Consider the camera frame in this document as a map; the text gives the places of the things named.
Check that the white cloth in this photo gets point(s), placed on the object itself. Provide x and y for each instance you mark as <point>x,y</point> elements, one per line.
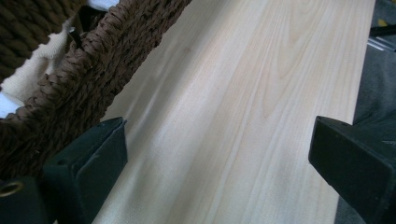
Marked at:
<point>7,104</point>

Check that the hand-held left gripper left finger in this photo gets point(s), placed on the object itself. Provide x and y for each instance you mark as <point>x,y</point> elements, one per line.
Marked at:
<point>93,161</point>

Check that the metal stand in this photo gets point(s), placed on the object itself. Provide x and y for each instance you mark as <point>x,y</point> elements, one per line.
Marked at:
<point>381,37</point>

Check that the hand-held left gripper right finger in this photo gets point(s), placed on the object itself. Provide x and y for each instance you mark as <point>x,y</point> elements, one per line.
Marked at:
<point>351,161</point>

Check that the cream knitted cloth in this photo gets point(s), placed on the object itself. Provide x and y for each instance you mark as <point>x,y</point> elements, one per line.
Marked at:
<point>29,74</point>

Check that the brown woven basket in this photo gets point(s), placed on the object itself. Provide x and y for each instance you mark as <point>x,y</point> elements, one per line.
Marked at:
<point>87,77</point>

